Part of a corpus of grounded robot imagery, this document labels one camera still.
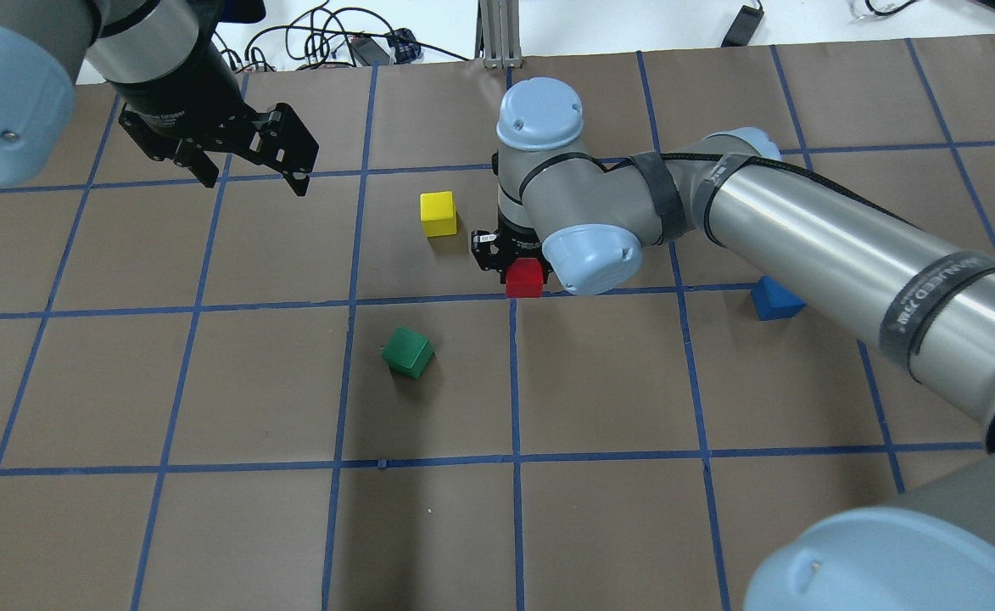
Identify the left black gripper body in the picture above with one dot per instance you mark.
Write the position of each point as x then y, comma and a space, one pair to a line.
185, 89

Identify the aluminium frame post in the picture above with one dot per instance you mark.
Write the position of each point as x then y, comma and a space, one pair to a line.
497, 34

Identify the brown paper table mat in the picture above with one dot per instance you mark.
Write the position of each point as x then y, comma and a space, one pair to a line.
195, 413

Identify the red wooden block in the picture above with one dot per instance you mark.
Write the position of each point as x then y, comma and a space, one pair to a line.
524, 278

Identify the blue wooden block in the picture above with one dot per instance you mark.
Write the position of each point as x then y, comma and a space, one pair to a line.
772, 301

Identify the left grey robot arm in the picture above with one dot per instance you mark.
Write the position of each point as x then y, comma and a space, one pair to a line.
43, 45

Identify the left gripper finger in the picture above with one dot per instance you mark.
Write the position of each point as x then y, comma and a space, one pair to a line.
293, 149
177, 150

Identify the green wooden block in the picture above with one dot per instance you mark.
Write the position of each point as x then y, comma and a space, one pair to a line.
408, 352

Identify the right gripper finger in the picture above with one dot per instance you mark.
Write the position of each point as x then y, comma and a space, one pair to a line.
491, 251

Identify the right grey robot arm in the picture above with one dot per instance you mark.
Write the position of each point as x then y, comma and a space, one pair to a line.
926, 305

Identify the black power adapter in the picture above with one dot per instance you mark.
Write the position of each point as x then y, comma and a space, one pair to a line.
743, 27

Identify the yellow wooden block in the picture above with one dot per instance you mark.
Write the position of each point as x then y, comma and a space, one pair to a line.
438, 214

